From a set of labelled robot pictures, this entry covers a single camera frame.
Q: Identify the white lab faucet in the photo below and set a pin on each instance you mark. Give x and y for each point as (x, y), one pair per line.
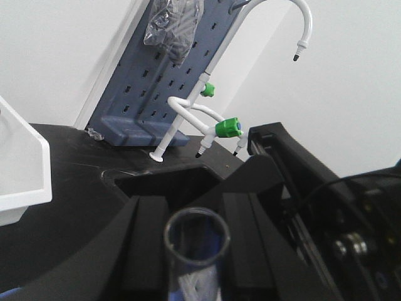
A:
(224, 128)

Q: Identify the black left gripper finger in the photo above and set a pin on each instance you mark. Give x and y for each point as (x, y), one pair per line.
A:
(108, 252)

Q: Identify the grey-blue pegboard drying rack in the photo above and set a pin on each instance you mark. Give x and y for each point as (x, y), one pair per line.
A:
(133, 110)

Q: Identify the clear glass test tube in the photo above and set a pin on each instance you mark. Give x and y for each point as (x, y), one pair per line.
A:
(196, 240)

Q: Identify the clear plastic bag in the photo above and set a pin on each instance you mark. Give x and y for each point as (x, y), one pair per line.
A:
(171, 27)

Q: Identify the right white storage bin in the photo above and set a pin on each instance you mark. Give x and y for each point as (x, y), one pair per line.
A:
(25, 166)

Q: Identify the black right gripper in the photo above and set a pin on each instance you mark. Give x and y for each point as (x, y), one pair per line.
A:
(300, 232)

